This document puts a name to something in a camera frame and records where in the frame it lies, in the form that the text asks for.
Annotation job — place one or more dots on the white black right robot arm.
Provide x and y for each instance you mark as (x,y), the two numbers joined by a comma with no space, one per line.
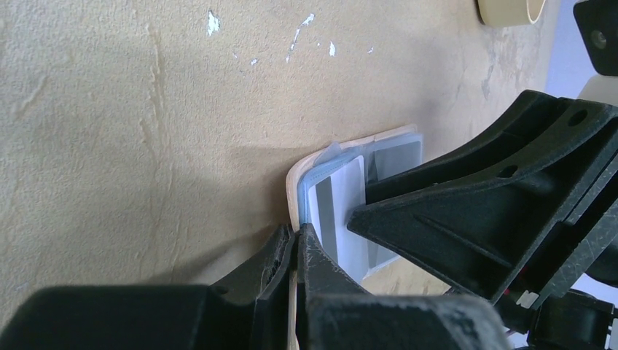
(515,216)

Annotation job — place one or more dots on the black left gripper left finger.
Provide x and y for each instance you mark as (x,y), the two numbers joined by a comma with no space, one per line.
(246,309)

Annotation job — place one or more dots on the grey credit card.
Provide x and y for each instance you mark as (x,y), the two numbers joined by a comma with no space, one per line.
(386,159)

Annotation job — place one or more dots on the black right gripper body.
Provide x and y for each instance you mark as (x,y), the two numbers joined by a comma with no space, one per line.
(543,301)

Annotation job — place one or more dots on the beige card holder wallet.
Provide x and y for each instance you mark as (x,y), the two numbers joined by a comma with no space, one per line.
(294,187)

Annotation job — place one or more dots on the beige oval card tray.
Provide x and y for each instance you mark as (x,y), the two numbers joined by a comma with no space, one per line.
(508,13)

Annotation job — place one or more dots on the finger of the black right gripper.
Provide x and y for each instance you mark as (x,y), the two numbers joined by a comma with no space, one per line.
(529,115)
(479,232)

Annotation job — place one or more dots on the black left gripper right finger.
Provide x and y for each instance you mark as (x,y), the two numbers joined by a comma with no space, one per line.
(334,312)

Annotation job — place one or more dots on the white magnetic stripe card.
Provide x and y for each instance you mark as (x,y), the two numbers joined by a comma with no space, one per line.
(332,191)

